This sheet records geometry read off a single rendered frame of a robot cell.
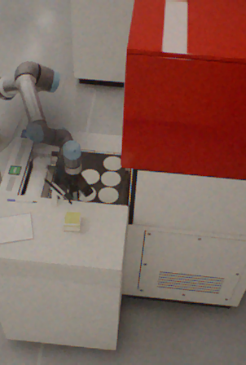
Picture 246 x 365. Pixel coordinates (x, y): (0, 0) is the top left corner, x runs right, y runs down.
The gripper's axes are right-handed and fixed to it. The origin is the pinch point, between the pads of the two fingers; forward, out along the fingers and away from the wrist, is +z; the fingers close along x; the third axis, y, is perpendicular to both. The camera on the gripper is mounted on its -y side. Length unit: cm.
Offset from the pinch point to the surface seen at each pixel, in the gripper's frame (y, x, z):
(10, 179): 28.6, 17.8, -4.3
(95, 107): 121, -123, 91
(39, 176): 26.6, 2.8, 3.3
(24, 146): 42.3, -1.0, -4.3
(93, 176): 6.6, -16.2, 1.3
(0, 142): 65, 0, 9
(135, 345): -48, 1, 91
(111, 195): -8.5, -14.4, 1.3
